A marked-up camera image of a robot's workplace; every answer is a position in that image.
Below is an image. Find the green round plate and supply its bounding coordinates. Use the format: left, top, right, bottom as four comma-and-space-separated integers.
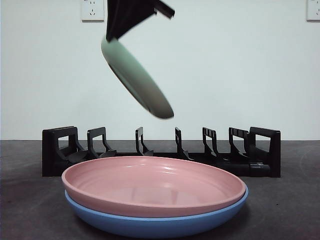
100, 35, 175, 120

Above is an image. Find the pink round plate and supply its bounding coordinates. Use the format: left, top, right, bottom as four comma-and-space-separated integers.
61, 156, 247, 218

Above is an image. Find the blue round plate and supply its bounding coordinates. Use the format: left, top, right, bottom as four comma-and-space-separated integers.
64, 186, 250, 238

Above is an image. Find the black plastic dish rack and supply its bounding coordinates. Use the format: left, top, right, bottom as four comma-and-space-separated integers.
41, 125, 281, 178

